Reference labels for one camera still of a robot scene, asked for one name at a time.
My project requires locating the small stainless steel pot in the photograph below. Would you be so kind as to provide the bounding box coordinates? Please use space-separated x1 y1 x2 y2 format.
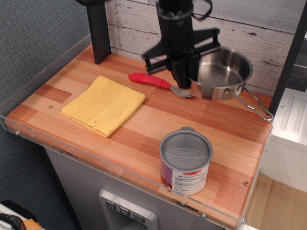
188 47 274 122

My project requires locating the toy food can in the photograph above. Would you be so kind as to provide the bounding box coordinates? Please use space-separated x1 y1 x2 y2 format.
159 127 213 196

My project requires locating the black left vertical post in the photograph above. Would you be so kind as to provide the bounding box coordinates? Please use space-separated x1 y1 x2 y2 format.
86 0 112 64

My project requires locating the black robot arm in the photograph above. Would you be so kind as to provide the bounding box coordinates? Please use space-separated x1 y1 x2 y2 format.
142 0 220 89

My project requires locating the grey toy fridge cabinet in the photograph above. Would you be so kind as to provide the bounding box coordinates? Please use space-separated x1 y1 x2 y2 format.
46 149 221 230

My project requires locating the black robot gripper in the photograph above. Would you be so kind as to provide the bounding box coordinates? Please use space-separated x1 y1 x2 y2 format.
142 13 220 89

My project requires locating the black vertical post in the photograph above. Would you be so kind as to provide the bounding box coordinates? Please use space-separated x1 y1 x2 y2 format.
269 1 307 115
86 0 112 64

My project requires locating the clear acrylic table guard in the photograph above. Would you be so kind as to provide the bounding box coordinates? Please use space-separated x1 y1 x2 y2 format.
0 44 272 230

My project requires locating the black right vertical post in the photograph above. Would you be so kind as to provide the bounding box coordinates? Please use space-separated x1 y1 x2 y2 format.
269 1 307 115

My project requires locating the orange plush object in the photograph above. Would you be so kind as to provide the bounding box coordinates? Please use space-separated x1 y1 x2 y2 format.
18 219 43 230

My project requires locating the red-handled metal spoon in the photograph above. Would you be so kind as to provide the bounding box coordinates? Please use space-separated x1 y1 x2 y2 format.
128 73 193 98

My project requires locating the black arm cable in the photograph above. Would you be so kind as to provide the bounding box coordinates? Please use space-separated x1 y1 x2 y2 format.
190 0 213 21

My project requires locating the yellow folded cloth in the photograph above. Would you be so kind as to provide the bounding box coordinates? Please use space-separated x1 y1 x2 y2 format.
61 76 146 138

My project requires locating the white side cabinet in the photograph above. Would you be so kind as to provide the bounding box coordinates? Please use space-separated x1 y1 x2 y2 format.
260 88 307 192

